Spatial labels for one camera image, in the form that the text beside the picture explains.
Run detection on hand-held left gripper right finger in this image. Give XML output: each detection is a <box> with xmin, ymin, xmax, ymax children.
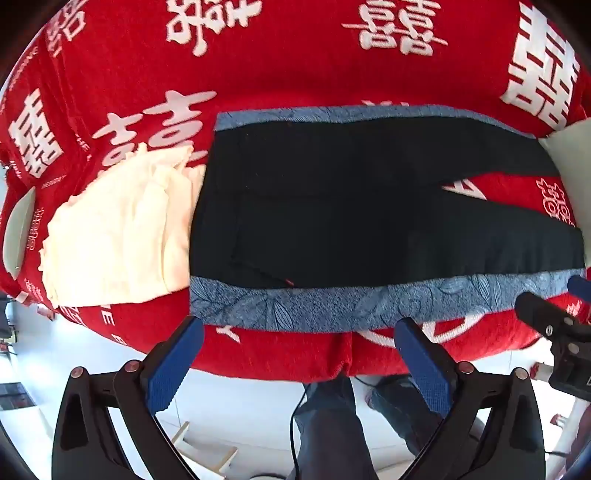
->
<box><xmin>394</xmin><ymin>317</ymin><xmax>548</xmax><ymax>480</ymax></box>

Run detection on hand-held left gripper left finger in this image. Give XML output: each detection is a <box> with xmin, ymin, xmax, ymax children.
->
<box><xmin>52</xmin><ymin>316</ymin><xmax>206</xmax><ymax>480</ymax></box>

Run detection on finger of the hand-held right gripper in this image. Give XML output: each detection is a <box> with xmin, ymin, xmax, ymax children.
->
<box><xmin>567</xmin><ymin>275</ymin><xmax>591</xmax><ymax>324</ymax></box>
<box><xmin>515</xmin><ymin>292</ymin><xmax>578</xmax><ymax>343</ymax></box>

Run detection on black pants with blue trim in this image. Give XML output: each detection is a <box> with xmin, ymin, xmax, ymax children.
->
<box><xmin>188</xmin><ymin>107</ymin><xmax>587</xmax><ymax>332</ymax></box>

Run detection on person's right leg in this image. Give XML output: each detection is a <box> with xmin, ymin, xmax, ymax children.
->
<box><xmin>368</xmin><ymin>375</ymin><xmax>445</xmax><ymax>459</ymax></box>

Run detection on person's legs in grey trousers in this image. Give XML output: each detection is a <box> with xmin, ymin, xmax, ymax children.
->
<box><xmin>293</xmin><ymin>376</ymin><xmax>377</xmax><ymax>480</ymax></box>

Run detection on white pillow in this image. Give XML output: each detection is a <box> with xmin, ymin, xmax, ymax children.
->
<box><xmin>538</xmin><ymin>121</ymin><xmax>591</xmax><ymax>268</ymax></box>

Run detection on cream folded cloth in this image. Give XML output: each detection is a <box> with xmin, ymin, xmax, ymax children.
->
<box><xmin>39</xmin><ymin>148</ymin><xmax>206</xmax><ymax>309</ymax></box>

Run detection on grey oval object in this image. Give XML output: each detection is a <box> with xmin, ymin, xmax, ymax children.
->
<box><xmin>4</xmin><ymin>188</ymin><xmax>38</xmax><ymax>280</ymax></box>

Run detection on red printed blanket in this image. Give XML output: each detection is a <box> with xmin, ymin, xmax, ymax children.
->
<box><xmin>0</xmin><ymin>0</ymin><xmax>591</xmax><ymax>384</ymax></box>

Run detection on wooden slat frame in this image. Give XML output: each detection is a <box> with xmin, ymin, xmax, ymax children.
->
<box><xmin>172</xmin><ymin>420</ymin><xmax>240</xmax><ymax>472</ymax></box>

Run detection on black cable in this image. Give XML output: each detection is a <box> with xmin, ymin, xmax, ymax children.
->
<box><xmin>289</xmin><ymin>383</ymin><xmax>311</xmax><ymax>480</ymax></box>

